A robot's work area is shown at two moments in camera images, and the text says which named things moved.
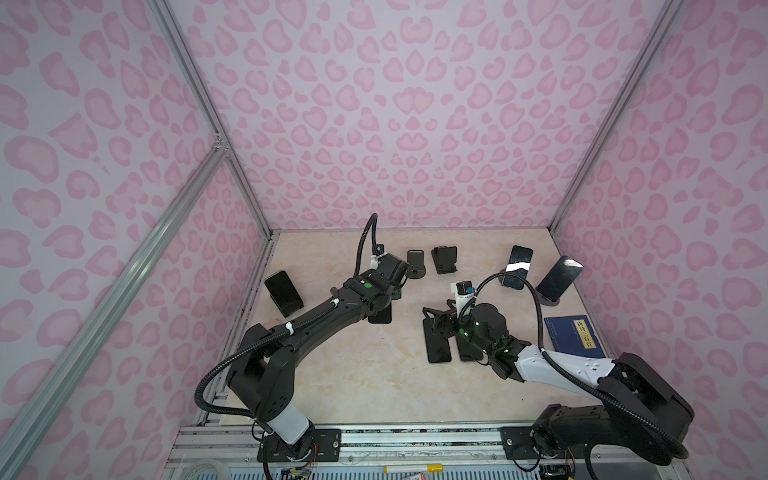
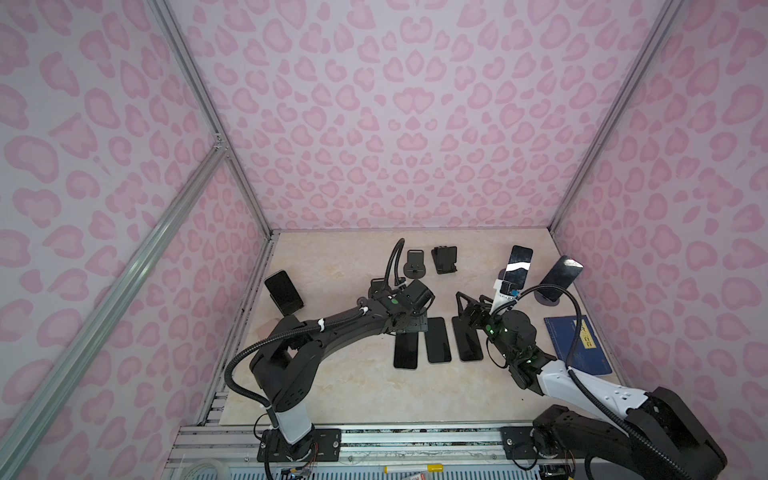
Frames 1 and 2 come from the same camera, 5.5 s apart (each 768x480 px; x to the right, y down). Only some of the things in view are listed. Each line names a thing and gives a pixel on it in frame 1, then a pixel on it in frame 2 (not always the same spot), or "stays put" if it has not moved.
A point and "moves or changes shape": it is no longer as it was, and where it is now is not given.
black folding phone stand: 445,258 stays put
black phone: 384,316 moves or changes shape
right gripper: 450,316 to 474,306
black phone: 468,352 stays put
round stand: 416,260 stays put
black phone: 437,346 stays put
